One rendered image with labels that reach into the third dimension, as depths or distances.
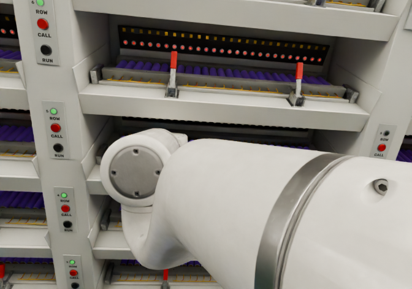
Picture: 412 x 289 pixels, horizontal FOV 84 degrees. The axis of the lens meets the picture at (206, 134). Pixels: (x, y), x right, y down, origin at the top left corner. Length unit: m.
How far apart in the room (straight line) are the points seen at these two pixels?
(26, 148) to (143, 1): 0.43
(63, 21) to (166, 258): 0.43
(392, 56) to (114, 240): 0.75
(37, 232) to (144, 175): 0.53
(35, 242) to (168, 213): 0.60
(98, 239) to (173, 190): 0.55
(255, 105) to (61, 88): 0.38
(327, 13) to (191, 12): 0.25
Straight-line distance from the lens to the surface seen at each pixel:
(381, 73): 0.61
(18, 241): 0.77
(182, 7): 0.48
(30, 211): 0.79
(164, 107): 0.48
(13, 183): 0.66
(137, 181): 0.27
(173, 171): 0.17
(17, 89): 0.57
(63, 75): 0.52
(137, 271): 0.81
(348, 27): 0.56
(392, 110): 0.64
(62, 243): 0.70
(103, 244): 0.69
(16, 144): 0.70
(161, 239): 0.21
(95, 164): 0.61
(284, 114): 0.52
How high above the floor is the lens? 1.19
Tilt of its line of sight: 18 degrees down
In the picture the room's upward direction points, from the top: 5 degrees clockwise
